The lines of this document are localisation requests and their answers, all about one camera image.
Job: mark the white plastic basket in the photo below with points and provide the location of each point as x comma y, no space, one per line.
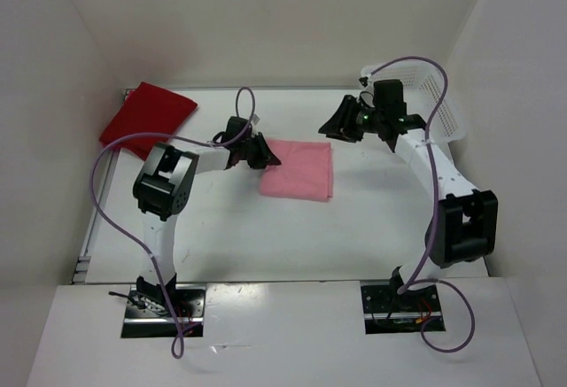
422,86

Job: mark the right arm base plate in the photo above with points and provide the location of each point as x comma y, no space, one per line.
385,312

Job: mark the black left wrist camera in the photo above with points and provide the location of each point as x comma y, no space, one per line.
237,131

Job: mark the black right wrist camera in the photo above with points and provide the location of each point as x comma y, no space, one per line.
389,95

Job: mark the dark red t-shirt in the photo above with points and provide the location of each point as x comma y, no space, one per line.
149,108

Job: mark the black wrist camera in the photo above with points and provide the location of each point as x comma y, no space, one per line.
237,131
389,95

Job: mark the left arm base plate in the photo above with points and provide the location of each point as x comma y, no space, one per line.
145,320

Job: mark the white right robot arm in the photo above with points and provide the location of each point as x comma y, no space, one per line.
464,218

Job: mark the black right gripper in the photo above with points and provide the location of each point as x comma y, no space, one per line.
351,119

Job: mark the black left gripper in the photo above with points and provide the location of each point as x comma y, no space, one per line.
258,150

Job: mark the light pink t-shirt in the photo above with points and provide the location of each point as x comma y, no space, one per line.
305,172

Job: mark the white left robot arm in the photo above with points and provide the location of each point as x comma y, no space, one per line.
162,190

